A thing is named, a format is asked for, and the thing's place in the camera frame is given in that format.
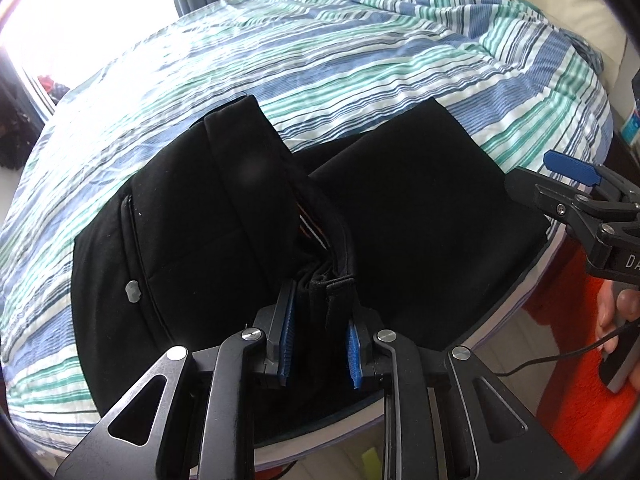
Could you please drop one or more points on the black hanging bag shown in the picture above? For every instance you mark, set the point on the black hanging bag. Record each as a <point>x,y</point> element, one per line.
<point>20,130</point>

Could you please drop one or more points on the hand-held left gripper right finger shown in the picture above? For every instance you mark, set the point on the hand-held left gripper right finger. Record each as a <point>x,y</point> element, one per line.
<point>354,355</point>

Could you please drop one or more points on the blue and white box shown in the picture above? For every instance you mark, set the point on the blue and white box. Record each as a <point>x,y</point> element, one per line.
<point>632,122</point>

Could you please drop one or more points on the striped bed cover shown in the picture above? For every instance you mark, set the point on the striped bed cover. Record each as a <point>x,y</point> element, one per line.
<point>300,60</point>

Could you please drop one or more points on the cream padded headboard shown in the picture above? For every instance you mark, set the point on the cream padded headboard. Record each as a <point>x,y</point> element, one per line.
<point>575,5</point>

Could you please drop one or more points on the white mattress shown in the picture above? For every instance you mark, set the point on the white mattress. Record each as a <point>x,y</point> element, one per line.
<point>320,442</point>

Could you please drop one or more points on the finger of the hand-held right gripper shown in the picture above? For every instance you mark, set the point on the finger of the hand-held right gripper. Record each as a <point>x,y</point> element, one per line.
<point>535,190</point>
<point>570,167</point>

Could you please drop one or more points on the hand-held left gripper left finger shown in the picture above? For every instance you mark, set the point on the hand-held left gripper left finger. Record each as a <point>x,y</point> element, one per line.
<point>285,345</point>

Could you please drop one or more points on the person's right hand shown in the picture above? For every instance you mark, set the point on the person's right hand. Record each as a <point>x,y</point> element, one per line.
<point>606,315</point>

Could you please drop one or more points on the orange rug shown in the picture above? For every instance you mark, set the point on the orange rug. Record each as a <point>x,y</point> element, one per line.
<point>575,410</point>

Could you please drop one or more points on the black backpack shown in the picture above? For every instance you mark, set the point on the black backpack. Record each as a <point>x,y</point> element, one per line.
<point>200,240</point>

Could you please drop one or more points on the yellow-green paper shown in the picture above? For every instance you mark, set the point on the yellow-green paper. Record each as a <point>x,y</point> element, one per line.
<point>371,465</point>

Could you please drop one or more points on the red clothes pile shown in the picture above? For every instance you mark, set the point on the red clothes pile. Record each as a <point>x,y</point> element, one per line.
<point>50,85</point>

